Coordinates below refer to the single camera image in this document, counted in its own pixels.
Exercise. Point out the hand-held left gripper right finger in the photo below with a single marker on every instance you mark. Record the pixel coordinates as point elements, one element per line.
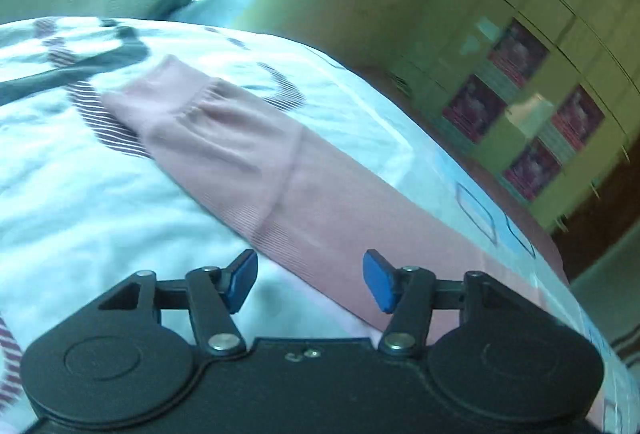
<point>380,281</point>

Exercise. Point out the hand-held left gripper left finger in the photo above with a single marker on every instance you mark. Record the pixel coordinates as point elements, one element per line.
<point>242,279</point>

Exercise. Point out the pink knit garment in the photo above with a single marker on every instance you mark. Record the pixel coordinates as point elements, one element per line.
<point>240,154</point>

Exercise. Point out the pink checked bedsheet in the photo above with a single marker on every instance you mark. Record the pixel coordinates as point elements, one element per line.
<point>546,245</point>

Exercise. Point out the pale blue printed bedsheet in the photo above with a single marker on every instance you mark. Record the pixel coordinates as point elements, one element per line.
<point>75,194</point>

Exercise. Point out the dark brown wooden door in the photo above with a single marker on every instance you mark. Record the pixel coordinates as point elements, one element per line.
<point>605,219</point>

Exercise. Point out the purple wall poster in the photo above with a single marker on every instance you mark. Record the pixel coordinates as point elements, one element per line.
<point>472,108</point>
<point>532,170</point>
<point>577,117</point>
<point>518,53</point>

